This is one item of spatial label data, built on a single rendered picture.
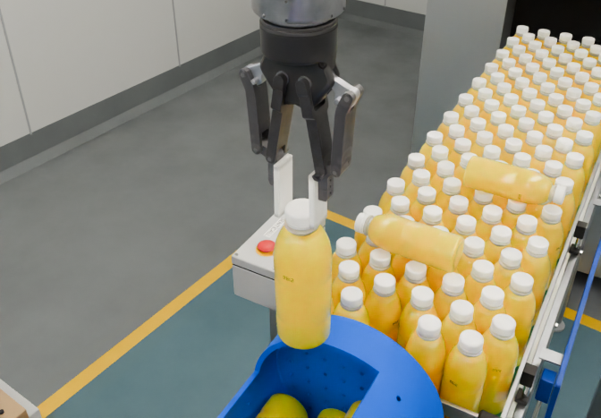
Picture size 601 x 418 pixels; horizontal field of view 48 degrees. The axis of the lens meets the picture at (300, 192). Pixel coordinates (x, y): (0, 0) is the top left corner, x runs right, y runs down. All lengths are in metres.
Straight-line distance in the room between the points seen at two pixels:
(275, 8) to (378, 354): 0.50
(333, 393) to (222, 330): 1.64
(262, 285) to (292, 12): 0.76
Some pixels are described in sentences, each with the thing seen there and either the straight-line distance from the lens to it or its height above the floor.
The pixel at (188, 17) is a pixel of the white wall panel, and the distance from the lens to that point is 4.55.
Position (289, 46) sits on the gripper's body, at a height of 1.68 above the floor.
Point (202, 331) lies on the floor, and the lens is 2.70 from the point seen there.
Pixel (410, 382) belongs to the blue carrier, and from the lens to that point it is 0.94.
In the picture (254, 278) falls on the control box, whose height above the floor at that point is 1.06.
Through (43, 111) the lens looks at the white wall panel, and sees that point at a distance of 3.96.
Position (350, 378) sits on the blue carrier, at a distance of 1.04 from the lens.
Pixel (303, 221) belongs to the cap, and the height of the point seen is 1.46.
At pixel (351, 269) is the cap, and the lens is 1.25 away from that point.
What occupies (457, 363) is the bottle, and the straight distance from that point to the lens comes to 1.16.
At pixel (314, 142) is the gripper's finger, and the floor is 1.57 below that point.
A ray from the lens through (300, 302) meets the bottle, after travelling 0.81.
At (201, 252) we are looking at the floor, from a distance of 3.07.
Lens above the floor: 1.91
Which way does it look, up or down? 34 degrees down
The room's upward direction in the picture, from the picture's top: straight up
